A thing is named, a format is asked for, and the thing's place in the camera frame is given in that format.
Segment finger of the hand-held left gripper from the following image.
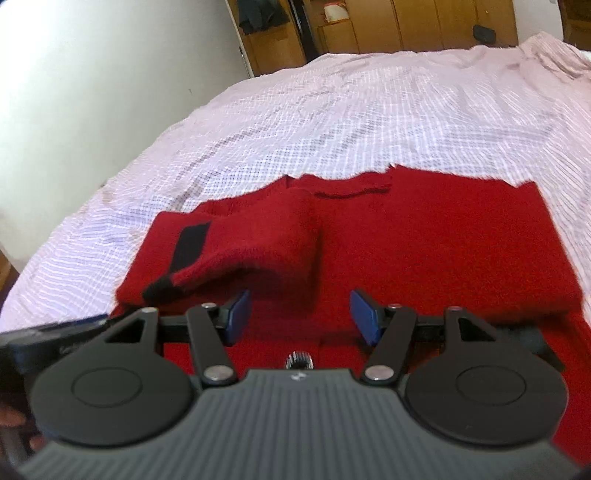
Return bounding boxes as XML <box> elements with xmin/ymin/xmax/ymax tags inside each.
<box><xmin>27</xmin><ymin>314</ymin><xmax>110</xmax><ymax>337</ymax></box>

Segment red knitted sweater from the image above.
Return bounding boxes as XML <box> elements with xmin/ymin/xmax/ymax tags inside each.
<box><xmin>115</xmin><ymin>166</ymin><xmax>591</xmax><ymax>464</ymax></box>

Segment dark hanging clothes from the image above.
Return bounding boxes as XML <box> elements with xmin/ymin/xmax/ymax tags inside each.
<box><xmin>237</xmin><ymin>0</ymin><xmax>291</xmax><ymax>37</ymax></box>

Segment dark wooden headboard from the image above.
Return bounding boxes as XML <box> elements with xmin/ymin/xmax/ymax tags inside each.
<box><xmin>560</xmin><ymin>0</ymin><xmax>591</xmax><ymax>52</ymax></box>

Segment pink checked bed sheet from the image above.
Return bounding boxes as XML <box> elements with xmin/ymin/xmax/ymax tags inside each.
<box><xmin>0</xmin><ymin>32</ymin><xmax>591</xmax><ymax>334</ymax></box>

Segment person's left hand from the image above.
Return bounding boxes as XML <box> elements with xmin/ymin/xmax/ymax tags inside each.
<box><xmin>0</xmin><ymin>402</ymin><xmax>46</xmax><ymax>455</ymax></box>

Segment wooden wardrobe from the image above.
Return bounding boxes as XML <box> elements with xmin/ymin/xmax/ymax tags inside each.
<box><xmin>226</xmin><ymin>0</ymin><xmax>519</xmax><ymax>78</ymax></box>

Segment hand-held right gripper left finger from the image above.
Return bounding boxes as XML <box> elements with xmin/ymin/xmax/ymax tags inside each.
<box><xmin>104</xmin><ymin>290</ymin><xmax>253</xmax><ymax>384</ymax></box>

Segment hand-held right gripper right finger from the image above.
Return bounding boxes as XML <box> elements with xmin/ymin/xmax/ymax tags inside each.
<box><xmin>349</xmin><ymin>290</ymin><xmax>496</xmax><ymax>387</ymax></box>

